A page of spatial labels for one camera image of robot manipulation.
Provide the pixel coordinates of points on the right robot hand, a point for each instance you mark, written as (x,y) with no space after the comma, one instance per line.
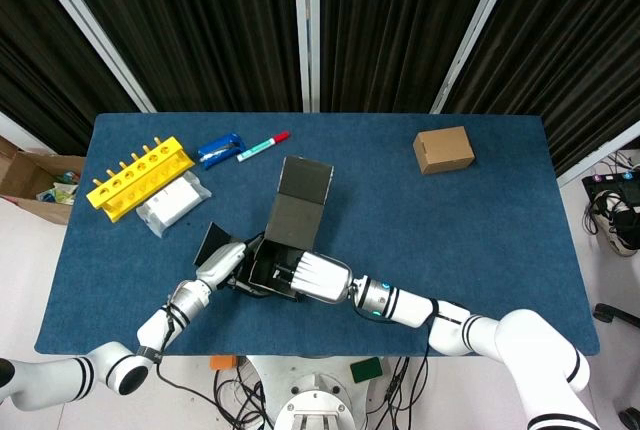
(322,277)

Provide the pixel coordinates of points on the open brown carton with trash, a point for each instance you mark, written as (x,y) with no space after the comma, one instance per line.
(30,185)

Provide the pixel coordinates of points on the blue fabric table mat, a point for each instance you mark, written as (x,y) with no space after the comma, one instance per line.
(450,250)

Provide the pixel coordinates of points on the black chair castor wheel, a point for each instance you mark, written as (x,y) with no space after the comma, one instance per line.
(629,419)

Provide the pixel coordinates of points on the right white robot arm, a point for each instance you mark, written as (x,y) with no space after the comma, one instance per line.
(525,340)

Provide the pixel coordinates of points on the red capped marker pen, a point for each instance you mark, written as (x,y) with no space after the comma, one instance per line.
(260,147)

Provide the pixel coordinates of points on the white metal frame post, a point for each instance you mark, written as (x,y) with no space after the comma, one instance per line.
(10,127)
(301,25)
(87,25)
(477,25)
(600,152)

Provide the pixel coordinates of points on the white plastic wrapped pack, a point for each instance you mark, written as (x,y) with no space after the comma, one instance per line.
(172,202)

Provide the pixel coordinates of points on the blue stapler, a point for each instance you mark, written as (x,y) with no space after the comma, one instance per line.
(217,150)

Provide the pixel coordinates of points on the black cardboard folding box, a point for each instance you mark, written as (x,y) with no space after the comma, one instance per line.
(295,215)

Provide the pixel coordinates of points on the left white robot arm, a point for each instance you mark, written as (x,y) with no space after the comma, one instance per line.
(100,370)

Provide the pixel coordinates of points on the small brown cardboard box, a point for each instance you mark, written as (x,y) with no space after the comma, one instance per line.
(445,150)

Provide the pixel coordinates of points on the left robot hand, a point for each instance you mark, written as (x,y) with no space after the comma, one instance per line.
(220,262)

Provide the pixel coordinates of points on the black pleated curtain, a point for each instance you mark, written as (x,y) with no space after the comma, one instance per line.
(225,25)

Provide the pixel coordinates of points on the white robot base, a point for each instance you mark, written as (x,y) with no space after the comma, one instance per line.
(315,400)

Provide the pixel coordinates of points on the yellow test tube rack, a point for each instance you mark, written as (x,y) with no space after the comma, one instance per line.
(135,180)

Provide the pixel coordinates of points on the black chair base leg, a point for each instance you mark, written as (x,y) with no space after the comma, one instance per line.
(612,312)

